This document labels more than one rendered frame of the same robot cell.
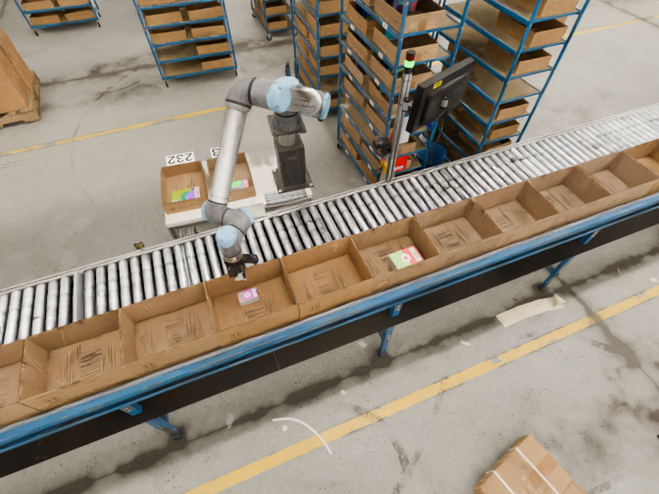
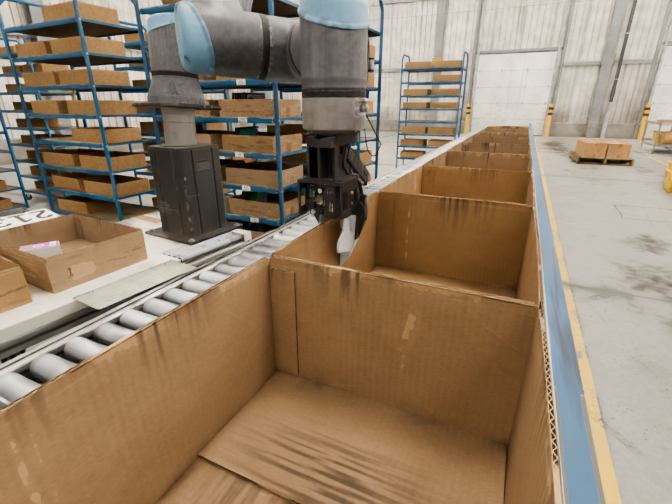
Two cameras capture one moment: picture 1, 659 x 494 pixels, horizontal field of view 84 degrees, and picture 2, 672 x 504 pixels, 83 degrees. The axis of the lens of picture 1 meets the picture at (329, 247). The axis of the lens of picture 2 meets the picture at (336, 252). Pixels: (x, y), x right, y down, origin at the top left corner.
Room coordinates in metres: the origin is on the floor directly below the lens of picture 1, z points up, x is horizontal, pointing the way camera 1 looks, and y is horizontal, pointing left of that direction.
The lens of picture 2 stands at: (0.57, 0.84, 1.22)
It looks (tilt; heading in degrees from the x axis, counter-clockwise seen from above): 21 degrees down; 317
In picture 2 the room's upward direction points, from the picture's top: straight up
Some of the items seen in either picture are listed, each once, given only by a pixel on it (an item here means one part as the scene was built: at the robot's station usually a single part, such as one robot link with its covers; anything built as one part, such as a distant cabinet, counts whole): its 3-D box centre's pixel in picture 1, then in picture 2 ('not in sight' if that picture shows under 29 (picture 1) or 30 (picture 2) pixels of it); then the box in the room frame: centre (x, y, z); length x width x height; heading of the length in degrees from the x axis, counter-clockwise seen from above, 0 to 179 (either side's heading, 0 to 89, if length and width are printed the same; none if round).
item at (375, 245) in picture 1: (392, 254); (477, 185); (1.17, -0.34, 0.96); 0.39 x 0.29 x 0.17; 112
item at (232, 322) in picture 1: (252, 301); (422, 277); (0.87, 0.38, 0.96); 0.39 x 0.29 x 0.17; 112
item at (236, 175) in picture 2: (392, 116); (265, 173); (2.72, -0.53, 0.79); 0.40 x 0.30 x 0.10; 23
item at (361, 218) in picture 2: not in sight; (352, 212); (0.98, 0.43, 1.06); 0.05 x 0.02 x 0.09; 22
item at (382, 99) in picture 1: (395, 93); (262, 141); (2.72, -0.52, 0.99); 0.40 x 0.30 x 0.10; 18
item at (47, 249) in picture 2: not in sight; (41, 252); (2.03, 0.76, 0.78); 0.10 x 0.06 x 0.05; 81
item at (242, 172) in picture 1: (230, 177); (65, 247); (1.95, 0.70, 0.80); 0.38 x 0.28 x 0.10; 18
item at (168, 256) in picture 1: (172, 280); not in sight; (1.14, 0.93, 0.72); 0.52 x 0.05 x 0.05; 22
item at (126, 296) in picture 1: (126, 294); not in sight; (1.04, 1.18, 0.72); 0.52 x 0.05 x 0.05; 22
